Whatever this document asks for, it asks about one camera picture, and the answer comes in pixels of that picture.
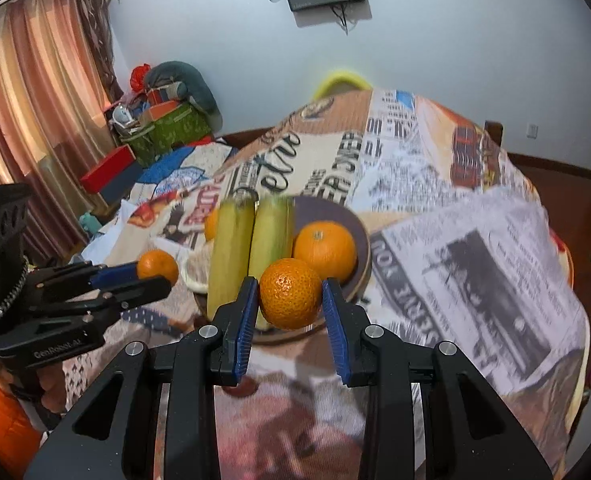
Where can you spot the blue patchwork blanket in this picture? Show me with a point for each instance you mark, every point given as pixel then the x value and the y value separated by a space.
pixel 180 177

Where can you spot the green storage bag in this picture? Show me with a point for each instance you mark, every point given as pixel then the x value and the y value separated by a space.
pixel 175 135

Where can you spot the brown sheer curtain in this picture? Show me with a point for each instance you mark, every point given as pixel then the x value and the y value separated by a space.
pixel 97 25

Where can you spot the dark purple plate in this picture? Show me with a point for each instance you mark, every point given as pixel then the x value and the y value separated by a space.
pixel 320 210

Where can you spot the grey plush toy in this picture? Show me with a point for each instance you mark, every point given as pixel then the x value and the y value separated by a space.
pixel 190 77

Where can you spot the small white fan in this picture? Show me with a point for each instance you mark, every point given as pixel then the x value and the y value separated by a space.
pixel 124 116

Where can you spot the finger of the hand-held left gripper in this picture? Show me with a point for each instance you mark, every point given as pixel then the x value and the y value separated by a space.
pixel 117 275
pixel 145 292

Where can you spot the orange box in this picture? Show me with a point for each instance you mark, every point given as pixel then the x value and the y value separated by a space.
pixel 163 109

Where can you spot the red box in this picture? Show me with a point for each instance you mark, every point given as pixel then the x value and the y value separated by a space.
pixel 107 167

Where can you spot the person's left hand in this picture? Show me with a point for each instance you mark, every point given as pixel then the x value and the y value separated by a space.
pixel 55 387

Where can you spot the white wall socket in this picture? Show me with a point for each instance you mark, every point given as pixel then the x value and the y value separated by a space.
pixel 531 131

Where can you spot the person's left forearm orange sleeve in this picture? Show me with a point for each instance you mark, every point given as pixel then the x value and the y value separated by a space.
pixel 0 425

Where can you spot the peeled pomelo piece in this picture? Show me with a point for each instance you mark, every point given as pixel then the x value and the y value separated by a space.
pixel 198 270

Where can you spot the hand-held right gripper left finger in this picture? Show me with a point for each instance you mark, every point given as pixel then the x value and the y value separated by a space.
pixel 243 330

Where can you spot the small tangerine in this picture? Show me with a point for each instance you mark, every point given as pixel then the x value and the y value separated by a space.
pixel 159 265
pixel 290 292

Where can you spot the mint green plush toy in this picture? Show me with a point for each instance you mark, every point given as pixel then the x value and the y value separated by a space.
pixel 90 224

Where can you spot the wooden bedpost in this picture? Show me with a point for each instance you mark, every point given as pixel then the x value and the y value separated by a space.
pixel 494 134

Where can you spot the pink orange curtain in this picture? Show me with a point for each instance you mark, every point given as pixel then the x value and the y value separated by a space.
pixel 25 110

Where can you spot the large orange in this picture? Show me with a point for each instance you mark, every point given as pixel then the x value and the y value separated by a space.
pixel 325 250
pixel 211 225

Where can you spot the green sugarcane piece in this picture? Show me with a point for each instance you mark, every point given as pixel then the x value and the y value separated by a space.
pixel 273 235
pixel 230 255

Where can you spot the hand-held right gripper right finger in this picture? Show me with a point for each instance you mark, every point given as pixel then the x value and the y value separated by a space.
pixel 338 332

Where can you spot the small dark red fruit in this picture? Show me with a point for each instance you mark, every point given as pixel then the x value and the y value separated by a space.
pixel 248 389

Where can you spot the red plastic bag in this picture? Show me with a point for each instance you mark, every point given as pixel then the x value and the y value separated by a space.
pixel 140 76

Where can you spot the yellow foam tube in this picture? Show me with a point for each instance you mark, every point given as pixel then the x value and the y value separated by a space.
pixel 343 77

